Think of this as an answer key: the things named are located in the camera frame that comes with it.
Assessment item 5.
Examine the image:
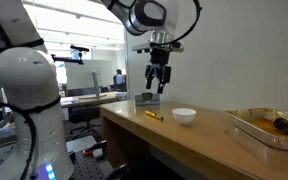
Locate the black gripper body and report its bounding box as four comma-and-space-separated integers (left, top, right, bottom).
144, 47, 172, 85

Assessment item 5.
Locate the yellow pen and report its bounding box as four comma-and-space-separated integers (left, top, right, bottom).
144, 110, 165, 122

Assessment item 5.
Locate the white bowl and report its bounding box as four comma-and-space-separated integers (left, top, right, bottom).
171, 107, 197, 126

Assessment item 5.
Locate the blue tissue box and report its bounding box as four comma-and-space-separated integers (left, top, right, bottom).
134, 92, 161, 107

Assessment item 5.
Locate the person in blue shirt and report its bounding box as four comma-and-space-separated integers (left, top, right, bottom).
112, 68, 127, 92

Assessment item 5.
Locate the grey monitor stand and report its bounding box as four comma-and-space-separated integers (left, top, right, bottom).
90, 70, 102, 100

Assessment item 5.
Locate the light wooden office desk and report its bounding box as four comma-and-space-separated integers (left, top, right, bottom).
60, 91, 129, 109

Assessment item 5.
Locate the red and black clamp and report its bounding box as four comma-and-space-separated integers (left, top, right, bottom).
81, 139, 109, 158

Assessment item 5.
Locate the aluminium foil tray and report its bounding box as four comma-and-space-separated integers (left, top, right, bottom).
225, 107, 288, 152

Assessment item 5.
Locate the dark object in tray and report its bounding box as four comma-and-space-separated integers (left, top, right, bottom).
272, 116, 288, 137

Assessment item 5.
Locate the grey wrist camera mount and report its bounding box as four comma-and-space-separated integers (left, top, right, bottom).
131, 39, 185, 55

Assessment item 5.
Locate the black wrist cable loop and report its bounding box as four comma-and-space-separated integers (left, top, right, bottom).
149, 0, 203, 47

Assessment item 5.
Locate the black camera on stand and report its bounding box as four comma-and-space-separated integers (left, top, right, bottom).
50, 44, 91, 66

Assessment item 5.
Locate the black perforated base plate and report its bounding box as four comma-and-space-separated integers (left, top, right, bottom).
66, 149, 116, 180

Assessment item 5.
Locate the black base cable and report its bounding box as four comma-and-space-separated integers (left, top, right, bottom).
0, 95, 62, 180

